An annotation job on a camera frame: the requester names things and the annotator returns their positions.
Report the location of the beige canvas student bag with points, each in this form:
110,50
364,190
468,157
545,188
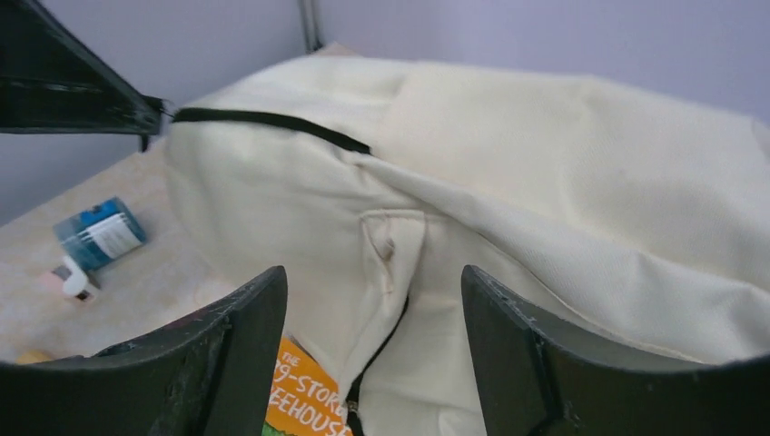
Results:
636,216

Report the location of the orange treehouse book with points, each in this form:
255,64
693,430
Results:
304,399

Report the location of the blue glue bottle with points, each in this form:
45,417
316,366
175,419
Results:
98,236

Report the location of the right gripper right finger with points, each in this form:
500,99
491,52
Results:
538,374

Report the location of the pink white eraser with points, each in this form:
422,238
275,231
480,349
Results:
71,280

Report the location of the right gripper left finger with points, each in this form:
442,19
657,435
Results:
208,373

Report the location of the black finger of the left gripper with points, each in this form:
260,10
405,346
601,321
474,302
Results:
51,83

